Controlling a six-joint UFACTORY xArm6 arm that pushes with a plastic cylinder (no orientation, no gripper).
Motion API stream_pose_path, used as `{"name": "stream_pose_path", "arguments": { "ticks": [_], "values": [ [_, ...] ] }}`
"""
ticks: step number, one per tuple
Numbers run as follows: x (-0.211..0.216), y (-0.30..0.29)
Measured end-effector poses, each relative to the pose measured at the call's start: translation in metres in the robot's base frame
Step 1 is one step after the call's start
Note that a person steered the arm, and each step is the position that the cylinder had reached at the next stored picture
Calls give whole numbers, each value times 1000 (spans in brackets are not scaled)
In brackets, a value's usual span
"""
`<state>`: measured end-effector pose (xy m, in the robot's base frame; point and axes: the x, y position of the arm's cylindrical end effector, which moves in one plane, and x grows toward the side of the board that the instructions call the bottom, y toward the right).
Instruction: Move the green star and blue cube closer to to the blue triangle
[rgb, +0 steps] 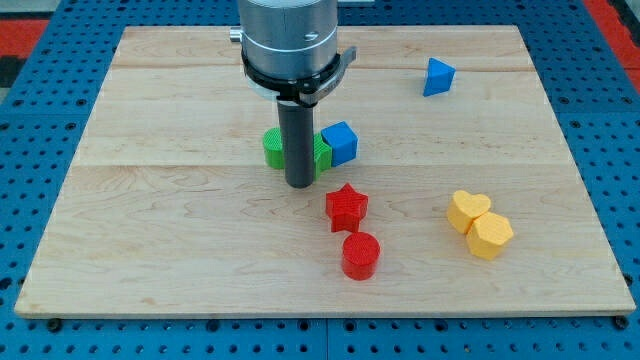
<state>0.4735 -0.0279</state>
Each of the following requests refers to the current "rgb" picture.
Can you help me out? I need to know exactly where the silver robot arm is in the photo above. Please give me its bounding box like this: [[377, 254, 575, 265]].
[[237, 0, 357, 108]]

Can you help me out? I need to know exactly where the yellow hexagon block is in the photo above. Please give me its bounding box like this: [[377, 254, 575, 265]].
[[466, 212, 514, 261]]

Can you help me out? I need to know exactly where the blue cube block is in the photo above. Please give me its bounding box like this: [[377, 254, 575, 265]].
[[321, 121, 358, 167]]

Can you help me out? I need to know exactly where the wooden board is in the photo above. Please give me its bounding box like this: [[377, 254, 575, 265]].
[[15, 25, 636, 319]]

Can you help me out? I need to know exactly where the red star block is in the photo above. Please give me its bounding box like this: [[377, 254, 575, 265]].
[[325, 183, 369, 232]]

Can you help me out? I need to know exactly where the red cylinder block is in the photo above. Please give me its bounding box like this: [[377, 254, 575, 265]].
[[342, 232, 381, 281]]

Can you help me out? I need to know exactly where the blue triangle block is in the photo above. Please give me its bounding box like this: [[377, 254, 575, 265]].
[[423, 58, 456, 97]]

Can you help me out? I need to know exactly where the green star block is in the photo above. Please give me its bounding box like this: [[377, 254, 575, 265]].
[[262, 127, 333, 180]]

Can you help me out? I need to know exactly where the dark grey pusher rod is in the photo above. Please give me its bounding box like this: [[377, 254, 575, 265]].
[[277, 101, 315, 188]]

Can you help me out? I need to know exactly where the yellow heart block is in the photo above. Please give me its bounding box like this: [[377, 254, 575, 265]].
[[446, 190, 492, 234]]

